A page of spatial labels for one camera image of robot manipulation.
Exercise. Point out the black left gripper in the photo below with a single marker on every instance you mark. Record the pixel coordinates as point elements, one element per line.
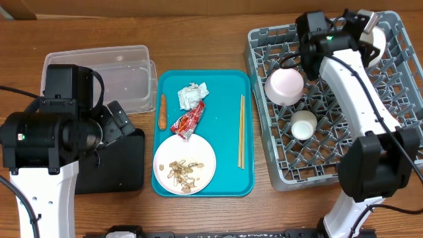
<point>114,131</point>

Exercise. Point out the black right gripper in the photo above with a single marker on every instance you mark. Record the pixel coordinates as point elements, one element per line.
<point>365,47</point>

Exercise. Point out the white bowl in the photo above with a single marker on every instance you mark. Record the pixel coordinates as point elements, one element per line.
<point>377,39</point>

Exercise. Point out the pink bowl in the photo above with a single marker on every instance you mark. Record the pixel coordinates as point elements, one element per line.
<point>284,87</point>

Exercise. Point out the white cup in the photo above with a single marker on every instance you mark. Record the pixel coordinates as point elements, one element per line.
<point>303,124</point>

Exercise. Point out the wooden chopstick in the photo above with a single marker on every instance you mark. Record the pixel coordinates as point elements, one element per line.
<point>240,132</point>
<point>243,134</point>

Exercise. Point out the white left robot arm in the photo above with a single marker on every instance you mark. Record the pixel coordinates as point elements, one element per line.
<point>43,144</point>

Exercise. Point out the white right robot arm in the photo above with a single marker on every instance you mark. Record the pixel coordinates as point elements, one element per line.
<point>382,155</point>

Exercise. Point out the grey dishwasher rack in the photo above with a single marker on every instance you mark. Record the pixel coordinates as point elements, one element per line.
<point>294,164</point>

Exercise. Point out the clear plastic container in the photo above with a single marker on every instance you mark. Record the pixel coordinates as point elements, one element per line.
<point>128,73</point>

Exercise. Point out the orange carrot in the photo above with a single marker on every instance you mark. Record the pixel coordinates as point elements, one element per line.
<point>162,121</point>

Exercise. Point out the black tray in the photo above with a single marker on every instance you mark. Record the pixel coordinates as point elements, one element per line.
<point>118,167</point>

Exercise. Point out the red snack wrapper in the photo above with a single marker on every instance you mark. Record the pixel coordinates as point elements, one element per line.
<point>186,124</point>

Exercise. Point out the crumpled white tissue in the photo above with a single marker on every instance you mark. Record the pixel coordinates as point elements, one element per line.
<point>189,97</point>

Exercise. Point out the pink plate with food scraps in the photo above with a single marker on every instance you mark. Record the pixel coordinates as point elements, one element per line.
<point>184,166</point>

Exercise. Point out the teal plastic tray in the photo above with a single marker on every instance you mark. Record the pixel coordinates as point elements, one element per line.
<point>219,126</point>

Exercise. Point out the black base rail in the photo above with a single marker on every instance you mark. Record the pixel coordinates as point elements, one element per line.
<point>289,233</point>

